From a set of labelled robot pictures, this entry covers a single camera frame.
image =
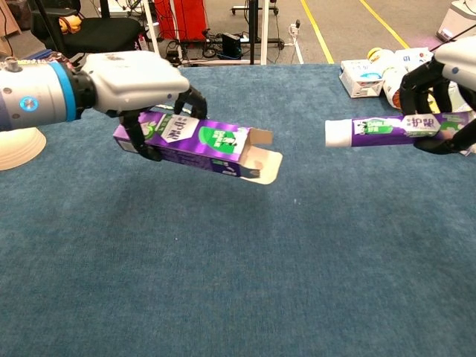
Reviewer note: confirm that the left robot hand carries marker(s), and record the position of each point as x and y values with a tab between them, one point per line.
130	82

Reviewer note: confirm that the drink bottle orange cap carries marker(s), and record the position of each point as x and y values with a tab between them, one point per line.
388	74

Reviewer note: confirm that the beige bowl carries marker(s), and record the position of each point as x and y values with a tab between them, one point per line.
18	148

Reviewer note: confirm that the white upright pole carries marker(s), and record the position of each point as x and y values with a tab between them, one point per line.
264	33

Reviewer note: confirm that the dark blue box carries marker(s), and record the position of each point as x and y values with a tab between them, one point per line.
37	56

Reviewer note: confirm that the purple toothpaste tube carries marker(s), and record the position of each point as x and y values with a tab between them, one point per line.
372	132

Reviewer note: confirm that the white milk carton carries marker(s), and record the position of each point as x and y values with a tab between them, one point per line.
357	80

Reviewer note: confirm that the black slanted light stand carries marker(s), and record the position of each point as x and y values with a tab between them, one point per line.
47	24

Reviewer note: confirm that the white slanted frame leg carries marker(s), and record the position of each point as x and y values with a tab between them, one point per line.
150	26

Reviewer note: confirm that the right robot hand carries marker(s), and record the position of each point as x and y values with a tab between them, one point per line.
459	63

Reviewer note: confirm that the black box device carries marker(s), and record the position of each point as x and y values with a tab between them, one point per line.
231	44

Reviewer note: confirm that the white power strip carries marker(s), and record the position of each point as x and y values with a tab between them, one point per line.
294	29

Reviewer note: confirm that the red cabinet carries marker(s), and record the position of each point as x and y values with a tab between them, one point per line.
186	18

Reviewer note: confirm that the black office chair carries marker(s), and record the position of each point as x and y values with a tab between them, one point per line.
104	33

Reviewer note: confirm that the dark red packet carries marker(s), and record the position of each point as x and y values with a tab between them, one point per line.
59	58

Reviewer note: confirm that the purple toothpaste carton box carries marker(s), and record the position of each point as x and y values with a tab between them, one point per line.
193	141

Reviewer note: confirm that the white machine housing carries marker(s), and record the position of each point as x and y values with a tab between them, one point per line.
459	20

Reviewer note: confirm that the blue carpet table mat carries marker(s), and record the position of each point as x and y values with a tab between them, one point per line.
238	260

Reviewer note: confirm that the light wooden panel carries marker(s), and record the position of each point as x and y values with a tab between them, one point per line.
11	18

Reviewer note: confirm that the yellow plush toy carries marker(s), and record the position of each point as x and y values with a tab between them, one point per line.
70	25

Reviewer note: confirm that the white snack bag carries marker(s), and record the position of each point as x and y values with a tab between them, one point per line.
413	57

